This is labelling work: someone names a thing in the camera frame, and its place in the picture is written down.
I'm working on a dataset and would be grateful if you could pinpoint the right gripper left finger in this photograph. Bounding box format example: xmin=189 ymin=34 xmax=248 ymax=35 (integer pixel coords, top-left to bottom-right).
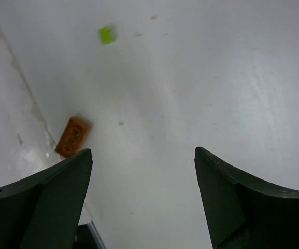
xmin=0 ymin=149 xmax=92 ymax=248

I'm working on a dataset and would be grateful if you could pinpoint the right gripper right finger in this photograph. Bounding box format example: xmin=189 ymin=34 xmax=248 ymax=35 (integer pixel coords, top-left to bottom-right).
xmin=194 ymin=147 xmax=299 ymax=248

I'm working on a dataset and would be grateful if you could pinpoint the orange lego plate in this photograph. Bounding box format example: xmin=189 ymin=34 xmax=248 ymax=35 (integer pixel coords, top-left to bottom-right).
xmin=55 ymin=116 xmax=91 ymax=158

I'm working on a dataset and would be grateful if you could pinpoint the tiny lime green lego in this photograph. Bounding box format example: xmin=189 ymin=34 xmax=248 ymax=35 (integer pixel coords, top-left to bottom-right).
xmin=98 ymin=25 xmax=117 ymax=45

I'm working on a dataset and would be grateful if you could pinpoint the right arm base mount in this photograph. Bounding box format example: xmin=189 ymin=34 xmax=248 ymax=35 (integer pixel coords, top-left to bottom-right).
xmin=72 ymin=222 xmax=106 ymax=249

